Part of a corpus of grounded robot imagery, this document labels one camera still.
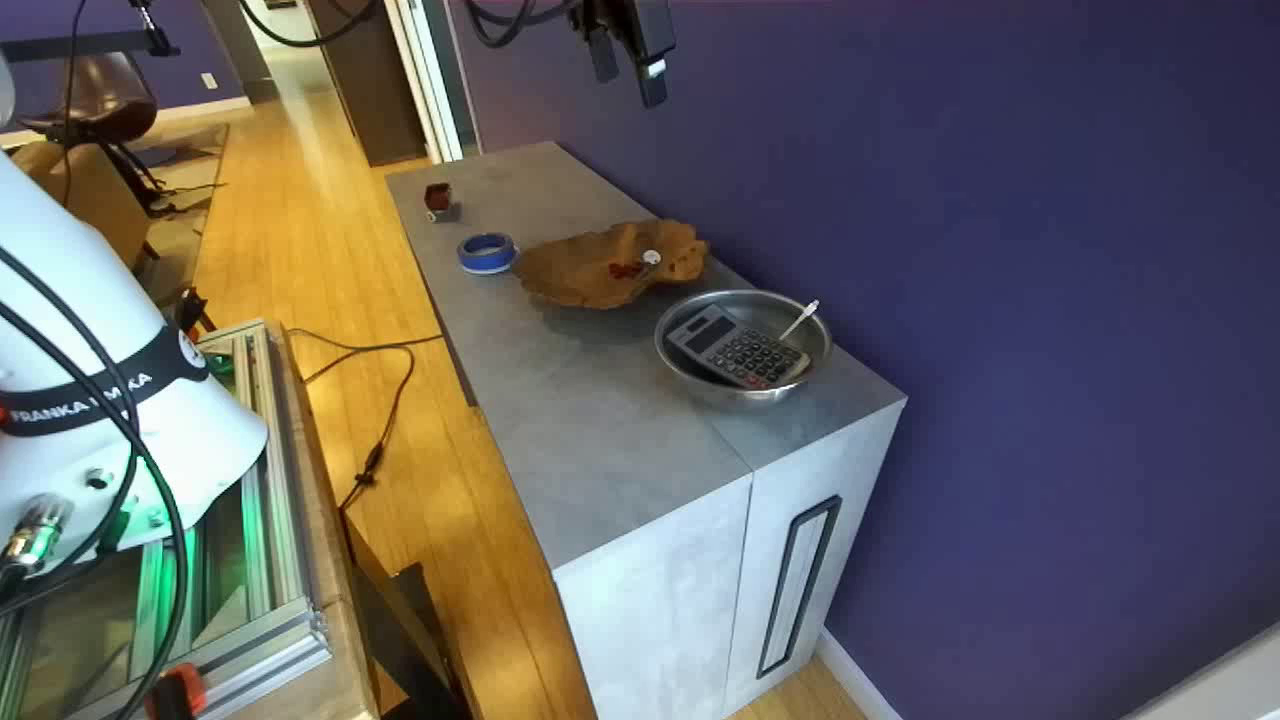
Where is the brown wooden bowl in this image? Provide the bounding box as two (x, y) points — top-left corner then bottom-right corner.
(510, 215), (711, 314)

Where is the silver metal bowl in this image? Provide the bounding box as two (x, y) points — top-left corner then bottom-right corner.
(651, 283), (837, 411)

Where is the red toy wagon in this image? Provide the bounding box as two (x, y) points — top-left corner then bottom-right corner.
(420, 174), (469, 227)

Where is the grey concrete-look cabinet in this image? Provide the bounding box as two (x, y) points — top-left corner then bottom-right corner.
(383, 136), (910, 720)

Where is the dark brown chair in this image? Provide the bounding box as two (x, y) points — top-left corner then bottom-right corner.
(48, 48), (178, 219)

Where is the orange clamp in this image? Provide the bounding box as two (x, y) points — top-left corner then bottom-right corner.
(143, 659), (210, 720)

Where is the white door frame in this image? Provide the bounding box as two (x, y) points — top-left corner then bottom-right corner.
(378, 0), (478, 169)

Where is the black floor cable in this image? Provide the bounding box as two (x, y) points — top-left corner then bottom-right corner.
(284, 323), (449, 514)

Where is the aluminium robot stand frame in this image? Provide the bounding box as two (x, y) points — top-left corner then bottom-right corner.
(0, 314), (335, 720)

